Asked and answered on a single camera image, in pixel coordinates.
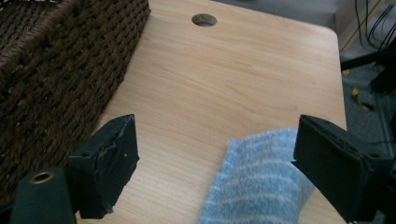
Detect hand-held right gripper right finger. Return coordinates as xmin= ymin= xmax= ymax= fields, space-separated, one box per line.
xmin=291 ymin=114 xmax=395 ymax=222

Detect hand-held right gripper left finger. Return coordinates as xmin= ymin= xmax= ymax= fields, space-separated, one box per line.
xmin=66 ymin=114 xmax=140 ymax=219

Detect brown woven basket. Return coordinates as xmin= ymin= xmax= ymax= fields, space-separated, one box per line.
xmin=0 ymin=0 xmax=152 ymax=206

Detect blue striped cloth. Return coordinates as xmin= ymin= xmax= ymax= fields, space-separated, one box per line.
xmin=197 ymin=126 xmax=316 ymax=224

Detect yellow black floor tape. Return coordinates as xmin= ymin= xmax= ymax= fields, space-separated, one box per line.
xmin=341 ymin=68 xmax=375 ymax=112

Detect black metal stand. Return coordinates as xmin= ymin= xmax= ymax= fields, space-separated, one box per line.
xmin=340 ymin=36 xmax=396 ymax=96

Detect black cables by desk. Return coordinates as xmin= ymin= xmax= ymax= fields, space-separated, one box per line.
xmin=354 ymin=0 xmax=396 ymax=52

